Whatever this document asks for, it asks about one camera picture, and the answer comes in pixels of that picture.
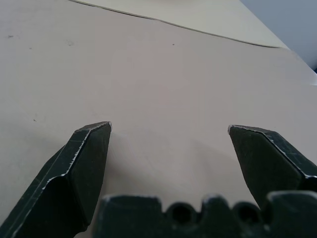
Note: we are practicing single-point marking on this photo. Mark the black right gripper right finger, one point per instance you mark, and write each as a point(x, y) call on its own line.
point(267, 161)

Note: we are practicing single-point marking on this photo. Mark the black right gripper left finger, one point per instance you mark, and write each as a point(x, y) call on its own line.
point(64, 183)

